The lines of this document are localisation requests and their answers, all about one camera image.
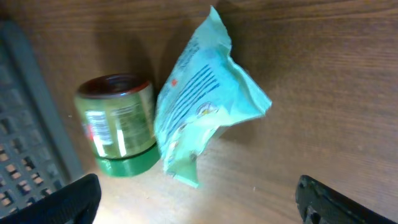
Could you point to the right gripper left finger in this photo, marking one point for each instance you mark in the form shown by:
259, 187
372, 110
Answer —
77, 202

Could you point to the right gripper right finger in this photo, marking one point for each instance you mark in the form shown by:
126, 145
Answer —
317, 204

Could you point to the light green item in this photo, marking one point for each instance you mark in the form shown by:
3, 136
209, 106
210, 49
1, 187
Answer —
117, 115

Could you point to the mint green wipes pouch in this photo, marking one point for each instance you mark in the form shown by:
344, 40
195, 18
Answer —
205, 91

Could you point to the dark grey plastic basket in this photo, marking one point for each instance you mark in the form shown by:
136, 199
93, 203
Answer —
37, 156

